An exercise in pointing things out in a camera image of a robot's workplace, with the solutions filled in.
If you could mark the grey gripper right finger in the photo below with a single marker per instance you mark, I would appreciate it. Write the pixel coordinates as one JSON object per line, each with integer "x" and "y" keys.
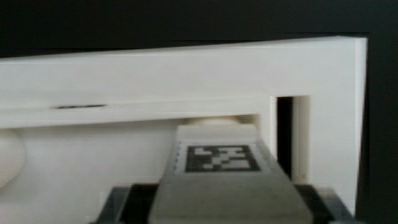
{"x": 326, "y": 205}

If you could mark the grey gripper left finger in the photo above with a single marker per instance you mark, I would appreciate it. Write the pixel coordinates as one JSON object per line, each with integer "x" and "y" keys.
{"x": 128, "y": 205}

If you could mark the white leg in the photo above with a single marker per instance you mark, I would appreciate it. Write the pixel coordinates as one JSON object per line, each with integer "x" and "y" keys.
{"x": 224, "y": 186}

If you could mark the white square tabletop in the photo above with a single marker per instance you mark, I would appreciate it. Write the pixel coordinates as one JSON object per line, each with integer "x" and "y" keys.
{"x": 96, "y": 147}

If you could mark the white front fence bar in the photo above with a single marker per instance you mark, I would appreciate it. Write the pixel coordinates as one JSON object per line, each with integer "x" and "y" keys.
{"x": 294, "y": 67}

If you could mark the white fence bar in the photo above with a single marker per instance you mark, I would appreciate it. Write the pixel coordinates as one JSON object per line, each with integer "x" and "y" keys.
{"x": 294, "y": 67}
{"x": 327, "y": 114}

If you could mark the white right fence bar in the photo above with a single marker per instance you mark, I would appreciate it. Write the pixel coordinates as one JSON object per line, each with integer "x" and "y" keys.
{"x": 327, "y": 114}

